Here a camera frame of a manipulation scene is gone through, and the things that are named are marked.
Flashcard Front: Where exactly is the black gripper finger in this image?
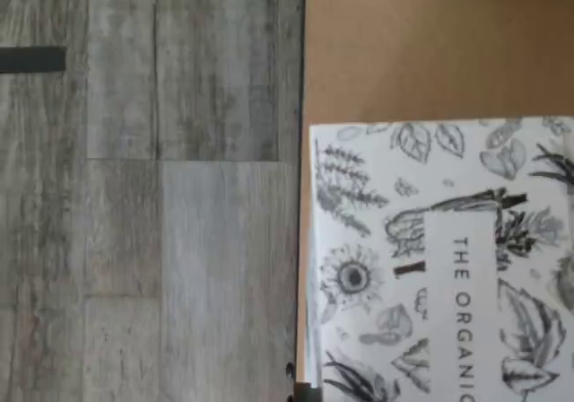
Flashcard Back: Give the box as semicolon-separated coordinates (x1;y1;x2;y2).
285;360;325;402

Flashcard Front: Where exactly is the white botanical illustrated book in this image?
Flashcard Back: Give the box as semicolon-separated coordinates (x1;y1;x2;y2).
306;115;574;402

